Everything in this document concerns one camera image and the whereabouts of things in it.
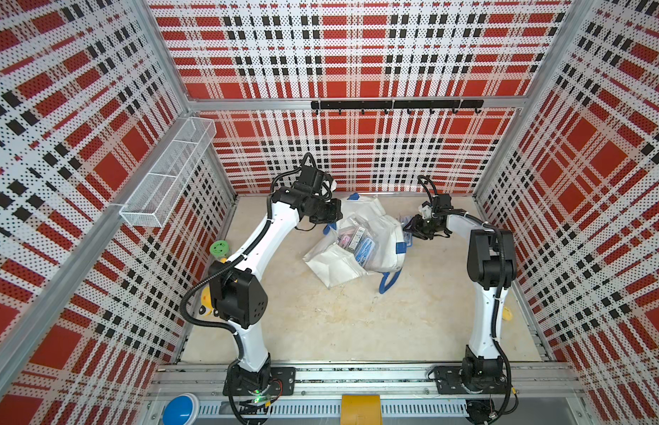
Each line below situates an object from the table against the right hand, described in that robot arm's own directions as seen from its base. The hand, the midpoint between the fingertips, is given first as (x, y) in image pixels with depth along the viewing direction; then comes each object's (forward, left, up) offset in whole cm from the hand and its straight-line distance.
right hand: (410, 228), depth 105 cm
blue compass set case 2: (-13, +20, +5) cm, 24 cm away
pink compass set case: (-7, +26, +4) cm, 27 cm away
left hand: (-10, +26, +21) cm, 35 cm away
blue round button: (-59, +70, -2) cm, 92 cm away
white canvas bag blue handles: (-23, +29, +11) cm, 39 cm away
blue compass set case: (+7, +1, -2) cm, 7 cm away
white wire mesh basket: (+2, +94, +18) cm, 96 cm away
